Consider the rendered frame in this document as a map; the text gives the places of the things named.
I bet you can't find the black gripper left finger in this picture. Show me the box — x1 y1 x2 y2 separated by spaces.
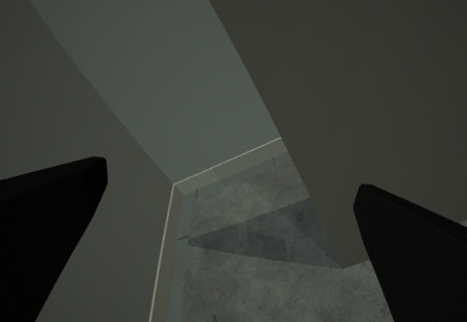
0 157 108 322

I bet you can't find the grey flat panel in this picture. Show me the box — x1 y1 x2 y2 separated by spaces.
209 0 467 268

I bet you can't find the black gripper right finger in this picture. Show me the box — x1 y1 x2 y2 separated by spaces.
353 183 467 322

